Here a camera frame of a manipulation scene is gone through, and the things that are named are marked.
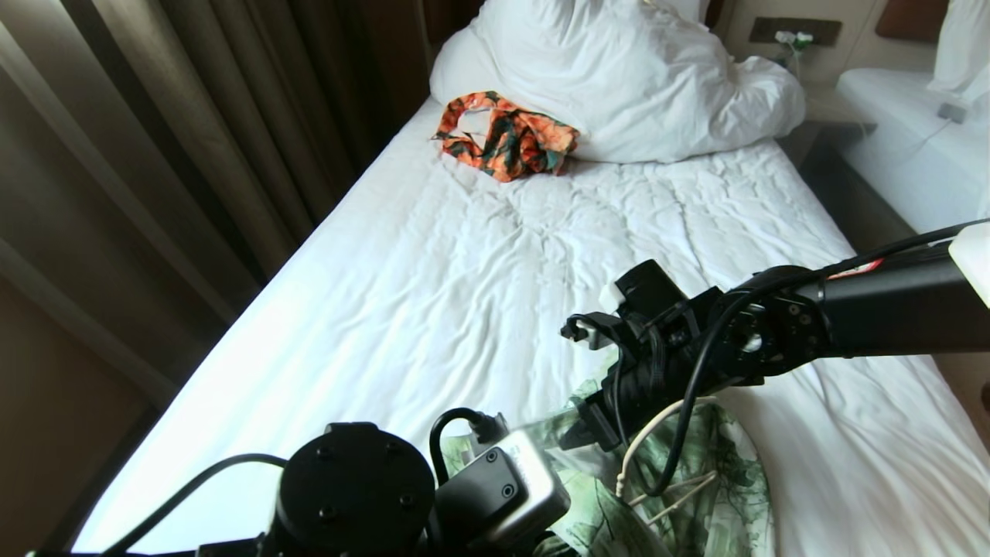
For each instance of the white twin bed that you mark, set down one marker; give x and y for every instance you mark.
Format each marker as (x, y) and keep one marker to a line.
(905, 155)

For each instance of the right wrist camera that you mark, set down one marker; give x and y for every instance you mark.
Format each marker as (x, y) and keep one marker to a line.
(650, 290)

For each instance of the pale clothes hanger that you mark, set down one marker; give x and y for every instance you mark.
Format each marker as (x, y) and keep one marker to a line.
(671, 489)

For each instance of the dark nightstand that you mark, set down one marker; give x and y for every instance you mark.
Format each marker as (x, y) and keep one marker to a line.
(827, 116)

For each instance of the white plug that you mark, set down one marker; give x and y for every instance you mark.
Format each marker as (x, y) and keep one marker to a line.
(793, 39)

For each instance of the dark wall switch panel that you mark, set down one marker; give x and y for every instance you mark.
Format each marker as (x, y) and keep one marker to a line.
(797, 27)

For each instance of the green leaf print shirt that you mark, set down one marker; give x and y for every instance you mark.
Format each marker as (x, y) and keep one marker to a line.
(719, 495)

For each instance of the white pillow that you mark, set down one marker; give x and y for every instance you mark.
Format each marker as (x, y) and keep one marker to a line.
(963, 46)
(619, 77)

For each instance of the small grey device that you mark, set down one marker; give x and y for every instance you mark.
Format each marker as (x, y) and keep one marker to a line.
(953, 111)

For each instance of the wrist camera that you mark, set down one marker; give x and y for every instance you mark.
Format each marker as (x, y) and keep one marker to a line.
(510, 487)
(650, 290)

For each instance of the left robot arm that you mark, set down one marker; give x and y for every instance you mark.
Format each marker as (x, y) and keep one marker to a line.
(356, 487)

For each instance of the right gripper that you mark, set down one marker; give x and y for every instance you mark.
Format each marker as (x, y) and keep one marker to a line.
(657, 379)

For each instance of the orange floral shirt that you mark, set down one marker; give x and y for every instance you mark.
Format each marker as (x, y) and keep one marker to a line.
(518, 139)

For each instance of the brown padded headboard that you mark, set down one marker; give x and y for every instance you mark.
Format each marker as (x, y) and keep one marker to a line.
(913, 19)

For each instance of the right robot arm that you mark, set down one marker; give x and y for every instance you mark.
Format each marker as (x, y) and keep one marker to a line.
(889, 309)

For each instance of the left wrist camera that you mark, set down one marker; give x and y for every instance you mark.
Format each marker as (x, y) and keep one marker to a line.
(510, 487)

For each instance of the brown curtain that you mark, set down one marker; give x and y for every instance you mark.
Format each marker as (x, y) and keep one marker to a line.
(193, 116)

